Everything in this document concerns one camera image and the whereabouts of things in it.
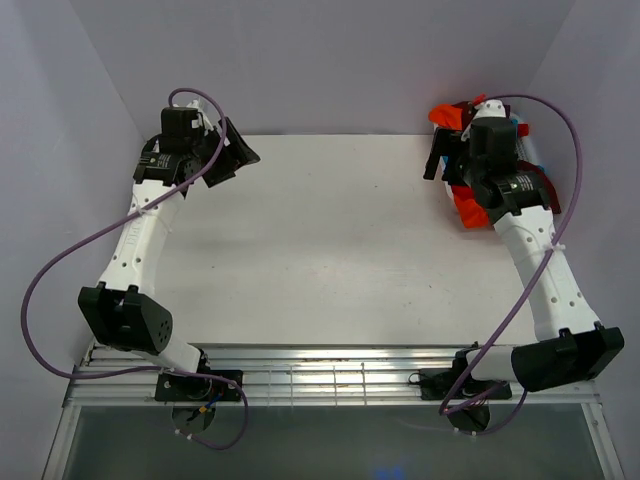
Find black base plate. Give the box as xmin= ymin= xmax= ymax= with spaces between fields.
xmin=154 ymin=373 xmax=241 ymax=403
xmin=417 ymin=367 xmax=512 ymax=400

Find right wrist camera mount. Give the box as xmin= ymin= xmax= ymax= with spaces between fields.
xmin=461 ymin=95 xmax=509 ymax=141

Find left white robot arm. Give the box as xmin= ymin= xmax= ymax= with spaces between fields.
xmin=78 ymin=98 xmax=260 ymax=400

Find purple cable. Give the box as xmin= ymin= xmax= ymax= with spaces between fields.
xmin=439 ymin=94 xmax=585 ymax=435
xmin=21 ymin=88 xmax=250 ymax=450

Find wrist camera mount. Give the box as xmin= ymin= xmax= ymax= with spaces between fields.
xmin=170 ymin=97 xmax=208 ymax=126
xmin=461 ymin=95 xmax=509 ymax=141

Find orange t shirt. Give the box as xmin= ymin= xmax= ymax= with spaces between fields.
xmin=428 ymin=102 xmax=490 ymax=229

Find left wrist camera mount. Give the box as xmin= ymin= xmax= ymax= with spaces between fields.
xmin=170 ymin=97 xmax=208 ymax=126

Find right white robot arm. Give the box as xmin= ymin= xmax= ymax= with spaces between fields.
xmin=424 ymin=115 xmax=625 ymax=397

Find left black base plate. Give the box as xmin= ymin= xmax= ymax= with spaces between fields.
xmin=154 ymin=373 xmax=241 ymax=403

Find dark red t shirt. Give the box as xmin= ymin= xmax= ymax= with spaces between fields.
xmin=517 ymin=160 xmax=562 ymax=215

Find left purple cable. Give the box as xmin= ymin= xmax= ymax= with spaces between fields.
xmin=21 ymin=88 xmax=250 ymax=450

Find blue t shirt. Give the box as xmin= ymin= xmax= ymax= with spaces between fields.
xmin=510 ymin=113 xmax=532 ymax=160

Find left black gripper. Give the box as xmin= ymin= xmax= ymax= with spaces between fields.
xmin=189 ymin=117 xmax=260 ymax=188

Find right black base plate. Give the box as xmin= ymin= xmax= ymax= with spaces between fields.
xmin=417 ymin=367 xmax=512 ymax=400

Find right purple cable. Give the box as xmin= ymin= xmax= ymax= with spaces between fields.
xmin=439 ymin=94 xmax=585 ymax=435

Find aluminium frame rails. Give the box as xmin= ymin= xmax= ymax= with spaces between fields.
xmin=63 ymin=342 xmax=601 ymax=409

